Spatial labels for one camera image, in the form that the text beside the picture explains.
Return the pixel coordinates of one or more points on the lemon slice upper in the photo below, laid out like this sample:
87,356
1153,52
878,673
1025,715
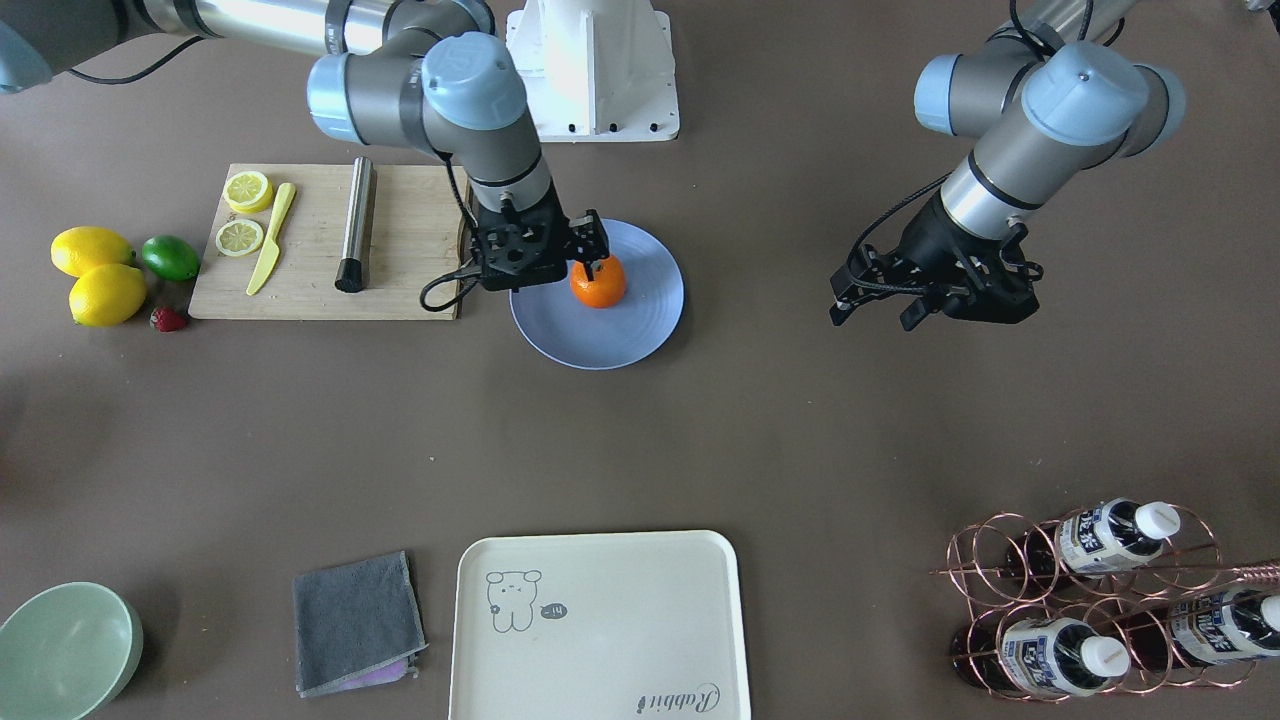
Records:
248,192

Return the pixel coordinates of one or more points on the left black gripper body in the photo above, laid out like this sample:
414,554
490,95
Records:
935,243

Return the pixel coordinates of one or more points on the wooden cutting board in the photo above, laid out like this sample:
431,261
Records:
417,234

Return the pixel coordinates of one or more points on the lemon slice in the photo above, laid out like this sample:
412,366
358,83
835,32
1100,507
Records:
239,237
248,192

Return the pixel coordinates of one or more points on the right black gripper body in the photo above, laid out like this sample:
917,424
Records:
590,240

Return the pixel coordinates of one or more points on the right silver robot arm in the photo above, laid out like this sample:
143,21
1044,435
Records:
431,76

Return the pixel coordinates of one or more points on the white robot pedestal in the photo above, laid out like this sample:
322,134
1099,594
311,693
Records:
596,71

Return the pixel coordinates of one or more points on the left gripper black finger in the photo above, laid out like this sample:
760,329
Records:
923,306

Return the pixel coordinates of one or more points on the tea bottle middle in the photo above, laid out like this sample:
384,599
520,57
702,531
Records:
1115,535

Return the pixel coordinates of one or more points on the steel cylinder black tip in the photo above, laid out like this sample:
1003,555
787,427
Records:
352,272

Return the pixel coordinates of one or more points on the grey folded cloth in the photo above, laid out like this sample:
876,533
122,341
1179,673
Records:
356,625

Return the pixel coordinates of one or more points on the cream rabbit tray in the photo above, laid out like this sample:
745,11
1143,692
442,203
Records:
643,625

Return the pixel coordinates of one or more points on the yellow lemon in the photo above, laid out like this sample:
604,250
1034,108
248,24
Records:
107,295
78,250

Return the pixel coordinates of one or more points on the green lime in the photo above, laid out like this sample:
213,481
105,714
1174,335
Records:
171,258

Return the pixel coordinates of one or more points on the tea bottle back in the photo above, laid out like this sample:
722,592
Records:
1220,628

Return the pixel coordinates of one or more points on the yellow lemon lower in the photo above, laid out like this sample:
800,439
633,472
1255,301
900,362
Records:
107,295

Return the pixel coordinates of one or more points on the yellow plastic knife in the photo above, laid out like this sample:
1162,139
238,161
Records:
270,249

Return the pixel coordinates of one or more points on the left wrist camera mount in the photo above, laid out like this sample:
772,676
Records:
868,269

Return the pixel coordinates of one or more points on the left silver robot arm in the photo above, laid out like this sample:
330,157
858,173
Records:
1044,98

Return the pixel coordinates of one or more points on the yellow lemon upper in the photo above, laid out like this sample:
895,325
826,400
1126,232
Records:
78,250

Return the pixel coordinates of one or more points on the copper wire bottle rack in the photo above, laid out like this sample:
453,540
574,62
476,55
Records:
1190,563

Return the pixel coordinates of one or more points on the tea bottle front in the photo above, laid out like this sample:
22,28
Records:
1040,659

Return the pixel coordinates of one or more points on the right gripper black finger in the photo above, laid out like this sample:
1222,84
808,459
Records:
588,242

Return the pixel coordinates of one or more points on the green bowl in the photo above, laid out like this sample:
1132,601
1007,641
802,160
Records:
68,651

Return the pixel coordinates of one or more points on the blue round plate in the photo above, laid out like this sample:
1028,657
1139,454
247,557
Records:
554,322

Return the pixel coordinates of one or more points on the lemon slice lower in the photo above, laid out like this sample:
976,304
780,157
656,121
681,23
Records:
239,237

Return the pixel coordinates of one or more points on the tea bottle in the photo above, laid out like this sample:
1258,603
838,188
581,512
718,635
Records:
1115,535
1220,628
1040,659

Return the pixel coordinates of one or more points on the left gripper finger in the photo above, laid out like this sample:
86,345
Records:
846,301

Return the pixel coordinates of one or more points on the red strawberry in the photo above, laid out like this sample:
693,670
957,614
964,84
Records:
165,319

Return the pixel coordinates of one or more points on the orange fruit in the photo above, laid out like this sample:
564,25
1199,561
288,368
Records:
600,283

